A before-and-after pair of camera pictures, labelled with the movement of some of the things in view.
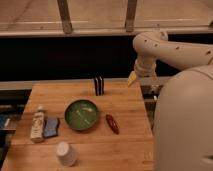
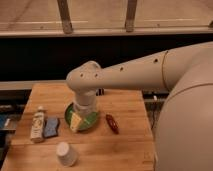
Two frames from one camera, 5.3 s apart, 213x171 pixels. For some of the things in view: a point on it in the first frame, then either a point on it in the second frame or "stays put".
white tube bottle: [37, 126] stays put
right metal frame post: [129, 24] stays put
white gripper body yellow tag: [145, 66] -> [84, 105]
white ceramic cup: [67, 157] stays put
